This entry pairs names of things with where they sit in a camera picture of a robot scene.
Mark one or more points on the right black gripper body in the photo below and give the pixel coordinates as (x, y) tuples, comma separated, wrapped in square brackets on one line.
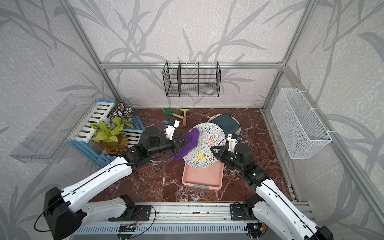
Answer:
[(230, 158)]

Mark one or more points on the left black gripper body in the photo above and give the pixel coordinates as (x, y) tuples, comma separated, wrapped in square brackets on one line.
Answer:
[(172, 146)]

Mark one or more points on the purple cloth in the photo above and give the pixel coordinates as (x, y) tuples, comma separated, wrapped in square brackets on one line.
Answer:
[(190, 142)]

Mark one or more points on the colourful patterned round plate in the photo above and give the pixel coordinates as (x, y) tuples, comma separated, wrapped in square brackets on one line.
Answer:
[(210, 135)]

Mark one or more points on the teal square plate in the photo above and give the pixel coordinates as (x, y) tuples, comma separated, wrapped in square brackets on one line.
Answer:
[(228, 123)]

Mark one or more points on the white plaid round plate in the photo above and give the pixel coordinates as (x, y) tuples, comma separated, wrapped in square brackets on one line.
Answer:
[(214, 117)]

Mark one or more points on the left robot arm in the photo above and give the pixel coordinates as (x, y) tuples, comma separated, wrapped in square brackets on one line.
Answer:
[(68, 209)]

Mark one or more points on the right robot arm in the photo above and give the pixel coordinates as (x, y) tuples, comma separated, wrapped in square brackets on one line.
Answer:
[(269, 204)]

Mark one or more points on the green toy hoe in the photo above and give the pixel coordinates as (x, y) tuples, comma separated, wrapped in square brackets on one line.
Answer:
[(185, 116)]

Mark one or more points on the pink plastic tray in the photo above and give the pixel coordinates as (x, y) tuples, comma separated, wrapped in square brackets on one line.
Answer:
[(209, 178)]

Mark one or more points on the green toy rake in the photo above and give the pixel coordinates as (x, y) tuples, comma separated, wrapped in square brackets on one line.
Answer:
[(169, 112)]

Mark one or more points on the striped leaf plant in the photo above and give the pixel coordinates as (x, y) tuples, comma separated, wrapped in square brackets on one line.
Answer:
[(122, 111)]

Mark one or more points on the green potted plant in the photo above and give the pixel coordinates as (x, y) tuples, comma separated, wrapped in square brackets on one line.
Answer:
[(109, 135)]

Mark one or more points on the white mesh basket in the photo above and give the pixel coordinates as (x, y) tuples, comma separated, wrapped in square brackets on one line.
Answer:
[(301, 130)]

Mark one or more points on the white blue wooden crate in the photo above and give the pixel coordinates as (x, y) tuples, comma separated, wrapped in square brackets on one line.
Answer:
[(82, 145)]

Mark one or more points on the clear plastic shelf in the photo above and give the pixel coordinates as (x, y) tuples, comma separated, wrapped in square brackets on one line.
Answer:
[(52, 138)]

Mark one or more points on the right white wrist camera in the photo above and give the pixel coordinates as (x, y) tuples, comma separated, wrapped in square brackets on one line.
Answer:
[(233, 140)]

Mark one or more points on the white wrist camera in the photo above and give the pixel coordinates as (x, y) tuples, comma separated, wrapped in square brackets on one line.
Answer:
[(170, 127), (233, 140)]

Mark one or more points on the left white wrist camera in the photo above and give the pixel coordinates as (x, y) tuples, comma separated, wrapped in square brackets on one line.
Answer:
[(170, 127)]

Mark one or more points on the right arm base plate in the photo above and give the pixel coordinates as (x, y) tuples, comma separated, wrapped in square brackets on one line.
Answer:
[(241, 212)]

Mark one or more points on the black wire basket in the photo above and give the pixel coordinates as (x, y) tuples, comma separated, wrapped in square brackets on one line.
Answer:
[(197, 80)]

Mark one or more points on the aluminium mounting rail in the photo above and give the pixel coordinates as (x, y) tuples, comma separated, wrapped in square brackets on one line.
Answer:
[(177, 212)]

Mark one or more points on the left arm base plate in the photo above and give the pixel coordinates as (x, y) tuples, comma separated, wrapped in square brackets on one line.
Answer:
[(141, 212)]

